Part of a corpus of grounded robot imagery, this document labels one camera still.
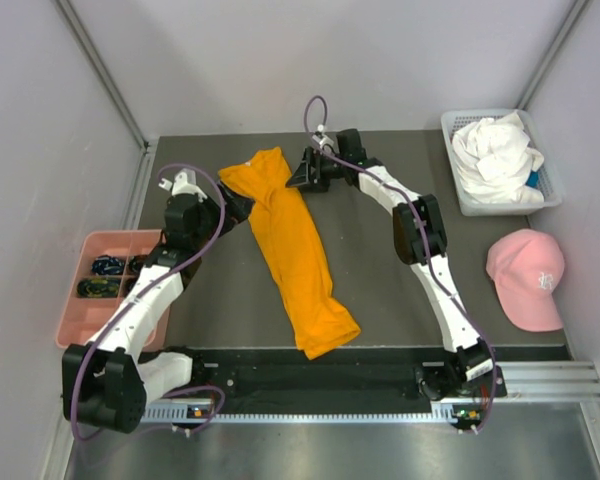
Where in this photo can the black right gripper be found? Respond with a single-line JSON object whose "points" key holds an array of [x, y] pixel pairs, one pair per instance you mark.
{"points": [[302, 174]]}

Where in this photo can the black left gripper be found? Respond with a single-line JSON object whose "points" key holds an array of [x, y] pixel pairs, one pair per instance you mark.
{"points": [[238, 208]]}

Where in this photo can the orange t shirt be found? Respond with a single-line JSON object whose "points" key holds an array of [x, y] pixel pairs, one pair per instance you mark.
{"points": [[293, 251]]}

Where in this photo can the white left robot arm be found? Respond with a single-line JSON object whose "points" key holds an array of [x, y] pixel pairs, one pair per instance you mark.
{"points": [[104, 382]]}

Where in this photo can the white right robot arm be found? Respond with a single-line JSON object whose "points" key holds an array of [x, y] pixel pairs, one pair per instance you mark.
{"points": [[420, 242]]}

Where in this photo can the dark rolled sock upper right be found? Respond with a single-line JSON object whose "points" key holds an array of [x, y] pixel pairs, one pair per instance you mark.
{"points": [[135, 264]]}

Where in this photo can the dark rolled sock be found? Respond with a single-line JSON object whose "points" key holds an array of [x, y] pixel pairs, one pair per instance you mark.
{"points": [[135, 264], [106, 265], [129, 285]]}

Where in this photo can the dark rolled sock lower right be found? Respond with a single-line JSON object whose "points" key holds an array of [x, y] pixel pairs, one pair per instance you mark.
{"points": [[129, 285]]}

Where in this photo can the pink divided tray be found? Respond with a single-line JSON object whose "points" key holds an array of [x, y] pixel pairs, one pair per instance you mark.
{"points": [[82, 318]]}

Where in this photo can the dark rolled sock upper left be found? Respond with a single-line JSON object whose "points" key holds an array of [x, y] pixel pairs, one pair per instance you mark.
{"points": [[106, 265]]}

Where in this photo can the yellow patterned rolled sock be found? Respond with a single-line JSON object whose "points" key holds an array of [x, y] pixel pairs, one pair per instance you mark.
{"points": [[98, 287]]}

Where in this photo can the white crumpled t shirt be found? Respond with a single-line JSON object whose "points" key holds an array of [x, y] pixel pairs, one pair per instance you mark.
{"points": [[495, 160]]}

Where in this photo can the blue item in basket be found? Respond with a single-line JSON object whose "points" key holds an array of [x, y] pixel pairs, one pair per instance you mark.
{"points": [[533, 180]]}

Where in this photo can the pink baseball cap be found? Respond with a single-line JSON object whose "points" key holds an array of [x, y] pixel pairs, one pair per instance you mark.
{"points": [[526, 266]]}

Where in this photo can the white plastic basket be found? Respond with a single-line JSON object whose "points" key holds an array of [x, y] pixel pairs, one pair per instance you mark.
{"points": [[549, 183]]}

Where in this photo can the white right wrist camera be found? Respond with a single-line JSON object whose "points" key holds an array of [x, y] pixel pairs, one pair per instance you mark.
{"points": [[322, 140]]}

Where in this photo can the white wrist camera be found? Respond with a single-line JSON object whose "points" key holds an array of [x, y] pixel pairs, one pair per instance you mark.
{"points": [[322, 140], [184, 182]]}

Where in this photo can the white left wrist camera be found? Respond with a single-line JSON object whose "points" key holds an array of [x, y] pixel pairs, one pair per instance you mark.
{"points": [[184, 182]]}

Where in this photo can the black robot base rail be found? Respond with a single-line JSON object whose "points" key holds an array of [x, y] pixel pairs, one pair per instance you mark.
{"points": [[348, 380]]}

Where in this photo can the aluminium frame post left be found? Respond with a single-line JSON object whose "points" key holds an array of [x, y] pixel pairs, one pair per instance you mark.
{"points": [[70, 16]]}

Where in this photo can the aluminium frame post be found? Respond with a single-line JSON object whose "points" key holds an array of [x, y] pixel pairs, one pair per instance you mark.
{"points": [[568, 25], [70, 16]]}

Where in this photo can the aluminium frame post right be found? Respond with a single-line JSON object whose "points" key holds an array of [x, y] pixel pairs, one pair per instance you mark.
{"points": [[568, 25]]}

